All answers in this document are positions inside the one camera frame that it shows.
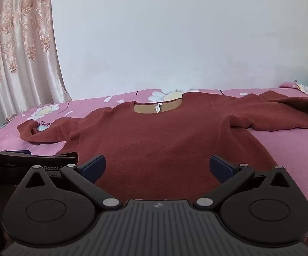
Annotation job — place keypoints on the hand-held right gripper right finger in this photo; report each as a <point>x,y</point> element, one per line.
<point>221,170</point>

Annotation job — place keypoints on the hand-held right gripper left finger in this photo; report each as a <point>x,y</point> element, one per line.
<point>95,169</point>

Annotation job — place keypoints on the cream floral curtain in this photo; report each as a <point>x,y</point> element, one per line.
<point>23,58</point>

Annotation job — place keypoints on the red-brown knit sweater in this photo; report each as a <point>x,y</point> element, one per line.
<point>154,138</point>

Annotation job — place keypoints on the pink floral bedsheet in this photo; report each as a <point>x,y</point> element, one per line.
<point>290,152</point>

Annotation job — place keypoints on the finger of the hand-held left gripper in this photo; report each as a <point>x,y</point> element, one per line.
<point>50,158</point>

